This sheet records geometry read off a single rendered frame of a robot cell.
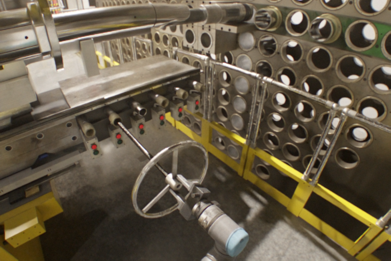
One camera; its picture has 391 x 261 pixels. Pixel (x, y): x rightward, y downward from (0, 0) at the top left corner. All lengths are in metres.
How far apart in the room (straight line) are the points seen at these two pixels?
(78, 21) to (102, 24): 0.11
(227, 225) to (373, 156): 1.85
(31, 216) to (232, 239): 1.06
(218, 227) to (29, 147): 1.16
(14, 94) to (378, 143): 2.67
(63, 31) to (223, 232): 1.01
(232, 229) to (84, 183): 1.74
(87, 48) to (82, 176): 1.35
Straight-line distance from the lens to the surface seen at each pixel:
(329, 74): 2.16
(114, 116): 1.29
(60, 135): 1.46
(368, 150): 2.34
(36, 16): 1.01
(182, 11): 1.33
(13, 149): 1.47
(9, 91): 1.27
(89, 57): 1.39
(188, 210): 0.82
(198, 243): 1.69
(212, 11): 1.94
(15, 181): 1.50
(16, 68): 1.31
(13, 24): 1.02
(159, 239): 1.71
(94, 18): 1.08
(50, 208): 1.46
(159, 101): 1.41
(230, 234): 0.72
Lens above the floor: 1.54
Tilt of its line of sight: 32 degrees down
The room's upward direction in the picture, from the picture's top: straight up
